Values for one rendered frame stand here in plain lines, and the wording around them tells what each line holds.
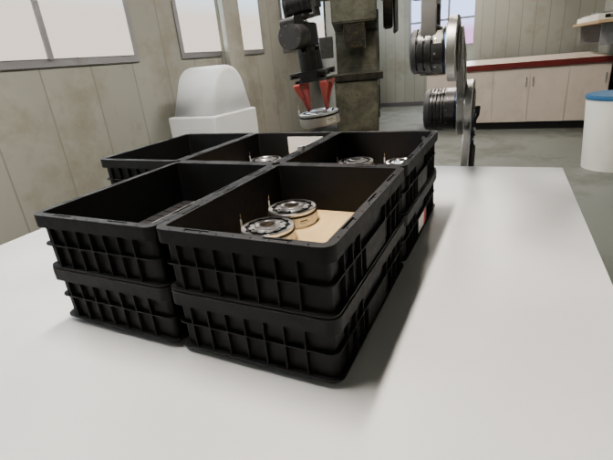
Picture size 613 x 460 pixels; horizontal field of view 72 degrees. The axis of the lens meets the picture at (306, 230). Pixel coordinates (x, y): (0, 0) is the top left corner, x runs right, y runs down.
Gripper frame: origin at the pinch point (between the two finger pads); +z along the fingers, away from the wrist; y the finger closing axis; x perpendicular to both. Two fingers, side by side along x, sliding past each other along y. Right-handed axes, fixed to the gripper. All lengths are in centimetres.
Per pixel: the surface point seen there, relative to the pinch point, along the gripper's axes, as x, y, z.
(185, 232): -61, 0, 8
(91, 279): -59, -26, 18
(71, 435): -80, -13, 29
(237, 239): -61, 9, 9
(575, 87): 528, 140, 80
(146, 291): -60, -13, 19
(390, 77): 843, -149, 56
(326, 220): -29.1, 8.8, 19.7
